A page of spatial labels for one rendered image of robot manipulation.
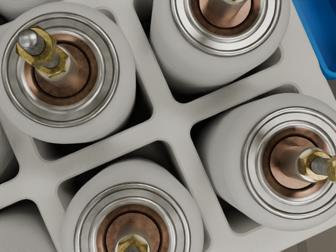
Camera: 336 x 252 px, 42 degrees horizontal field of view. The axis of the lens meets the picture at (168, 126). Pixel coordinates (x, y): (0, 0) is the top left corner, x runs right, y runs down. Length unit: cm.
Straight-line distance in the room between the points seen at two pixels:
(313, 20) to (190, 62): 32
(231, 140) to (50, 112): 12
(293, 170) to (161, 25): 13
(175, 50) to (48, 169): 14
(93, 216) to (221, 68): 13
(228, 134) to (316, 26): 32
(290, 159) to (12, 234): 21
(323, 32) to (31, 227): 42
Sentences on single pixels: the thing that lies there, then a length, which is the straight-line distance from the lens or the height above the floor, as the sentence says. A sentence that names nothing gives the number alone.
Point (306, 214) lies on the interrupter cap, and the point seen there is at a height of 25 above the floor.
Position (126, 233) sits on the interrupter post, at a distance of 27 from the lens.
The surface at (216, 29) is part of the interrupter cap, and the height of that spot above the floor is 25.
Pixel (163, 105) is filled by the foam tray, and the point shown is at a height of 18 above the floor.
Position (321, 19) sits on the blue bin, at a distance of 60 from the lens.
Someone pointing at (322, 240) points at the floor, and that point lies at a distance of 60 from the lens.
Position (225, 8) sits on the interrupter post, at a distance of 29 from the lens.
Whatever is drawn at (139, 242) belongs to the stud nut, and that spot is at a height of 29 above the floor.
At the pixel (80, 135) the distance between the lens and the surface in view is 29.
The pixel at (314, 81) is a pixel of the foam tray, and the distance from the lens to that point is 39.
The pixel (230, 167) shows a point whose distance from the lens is 30.
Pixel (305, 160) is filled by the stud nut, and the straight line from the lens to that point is 27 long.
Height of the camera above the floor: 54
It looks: 86 degrees down
